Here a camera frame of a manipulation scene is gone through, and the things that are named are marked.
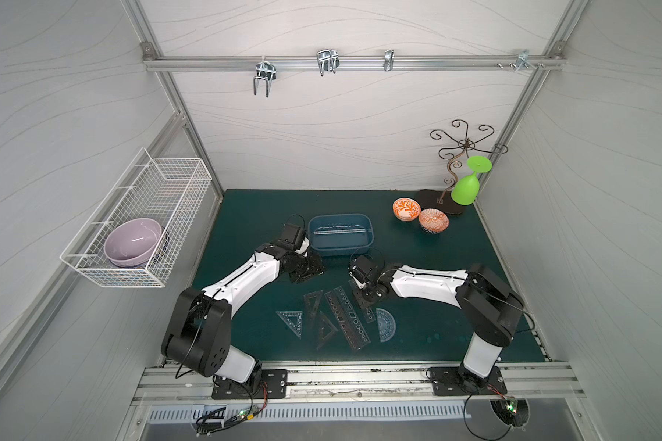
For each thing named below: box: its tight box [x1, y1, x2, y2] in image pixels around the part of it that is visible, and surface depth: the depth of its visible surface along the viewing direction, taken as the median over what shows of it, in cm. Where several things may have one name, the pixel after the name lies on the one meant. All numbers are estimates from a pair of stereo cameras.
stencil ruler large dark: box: [323, 285, 372, 352], surface depth 88 cm
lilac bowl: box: [103, 217, 163, 269], surface depth 62 cm
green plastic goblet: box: [450, 155, 493, 206], surface depth 92 cm
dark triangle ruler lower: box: [316, 310, 339, 351], surface depth 85 cm
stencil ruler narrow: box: [348, 278, 379, 324], surface depth 82 cm
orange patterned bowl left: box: [391, 196, 423, 223], surface depth 113 cm
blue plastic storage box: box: [308, 213, 375, 257], surface depth 108 cm
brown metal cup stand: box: [416, 119, 509, 215], surface depth 98 cm
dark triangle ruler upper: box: [303, 289, 324, 328], surface depth 90 cm
